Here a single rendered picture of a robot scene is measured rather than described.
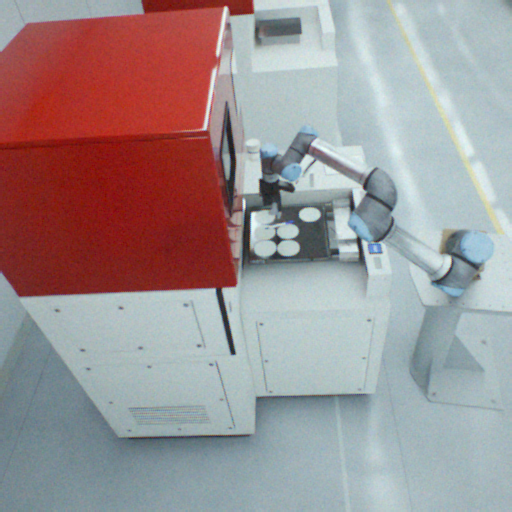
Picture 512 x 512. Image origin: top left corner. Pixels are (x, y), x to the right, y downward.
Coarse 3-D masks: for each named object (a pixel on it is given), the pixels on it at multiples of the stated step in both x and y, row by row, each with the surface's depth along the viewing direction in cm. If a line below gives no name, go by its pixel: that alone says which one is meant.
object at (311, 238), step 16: (256, 208) 232; (288, 208) 230; (320, 208) 228; (256, 224) 224; (272, 224) 223; (304, 224) 221; (320, 224) 220; (256, 240) 217; (272, 240) 216; (304, 240) 214; (320, 240) 213; (256, 256) 210; (272, 256) 209; (288, 256) 208; (304, 256) 207; (320, 256) 206
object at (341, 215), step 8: (336, 208) 230; (344, 208) 230; (336, 216) 226; (344, 216) 226; (336, 224) 222; (344, 224) 222; (344, 232) 218; (352, 232) 218; (344, 256) 208; (352, 256) 207
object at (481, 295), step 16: (432, 240) 219; (496, 240) 215; (496, 256) 209; (416, 272) 206; (480, 272) 203; (496, 272) 203; (416, 288) 200; (432, 288) 199; (480, 288) 197; (496, 288) 197; (432, 304) 194; (448, 304) 193; (464, 304) 193; (480, 304) 192; (496, 304) 191
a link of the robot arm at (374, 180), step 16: (304, 128) 184; (304, 144) 183; (320, 144) 181; (320, 160) 182; (336, 160) 177; (352, 160) 175; (352, 176) 175; (368, 176) 170; (384, 176) 169; (368, 192) 170; (384, 192) 167
